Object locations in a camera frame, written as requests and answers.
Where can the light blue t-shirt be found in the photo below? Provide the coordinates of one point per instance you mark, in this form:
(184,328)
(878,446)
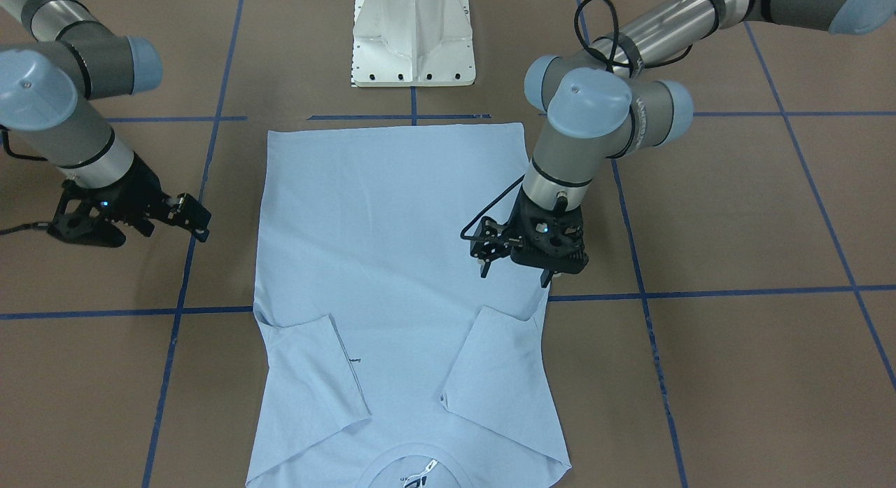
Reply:
(392,362)

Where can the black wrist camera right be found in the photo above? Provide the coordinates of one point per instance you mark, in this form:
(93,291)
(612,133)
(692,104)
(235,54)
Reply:
(77,222)

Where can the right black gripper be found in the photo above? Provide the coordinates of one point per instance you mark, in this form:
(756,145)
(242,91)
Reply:
(142,192)

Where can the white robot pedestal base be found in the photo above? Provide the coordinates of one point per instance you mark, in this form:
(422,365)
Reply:
(405,43)

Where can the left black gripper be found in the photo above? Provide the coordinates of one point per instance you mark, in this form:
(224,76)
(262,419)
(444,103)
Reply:
(521,209)

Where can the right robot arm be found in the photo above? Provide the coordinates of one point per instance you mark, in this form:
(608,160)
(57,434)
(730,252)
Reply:
(47,91)

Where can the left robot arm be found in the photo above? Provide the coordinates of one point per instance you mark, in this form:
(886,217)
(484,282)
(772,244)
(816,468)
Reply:
(597,109)

